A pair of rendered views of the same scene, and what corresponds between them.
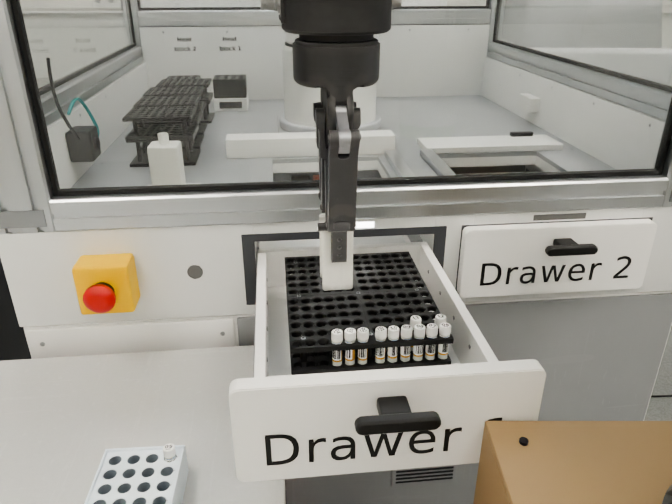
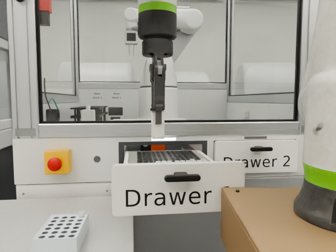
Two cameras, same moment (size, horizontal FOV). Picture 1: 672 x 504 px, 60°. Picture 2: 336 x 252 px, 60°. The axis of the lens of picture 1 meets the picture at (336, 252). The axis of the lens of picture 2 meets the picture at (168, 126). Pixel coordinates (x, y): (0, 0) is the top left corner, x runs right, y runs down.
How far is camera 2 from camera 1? 0.27 m
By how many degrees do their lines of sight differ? 20
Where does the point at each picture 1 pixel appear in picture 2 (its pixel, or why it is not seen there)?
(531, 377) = (238, 165)
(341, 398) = (158, 172)
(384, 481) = not seen: outside the picture
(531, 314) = (249, 185)
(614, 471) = (276, 197)
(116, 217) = (65, 132)
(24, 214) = (27, 129)
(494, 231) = (227, 142)
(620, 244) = (283, 149)
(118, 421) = not seen: hidden behind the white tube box
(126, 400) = (61, 210)
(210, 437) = (99, 219)
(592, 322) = not seen: hidden behind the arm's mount
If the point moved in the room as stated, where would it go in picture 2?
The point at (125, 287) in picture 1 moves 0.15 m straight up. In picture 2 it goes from (66, 161) to (64, 111)
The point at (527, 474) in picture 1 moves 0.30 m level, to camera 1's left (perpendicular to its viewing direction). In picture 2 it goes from (238, 198) to (85, 198)
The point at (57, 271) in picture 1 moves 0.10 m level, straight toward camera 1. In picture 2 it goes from (36, 157) to (39, 163)
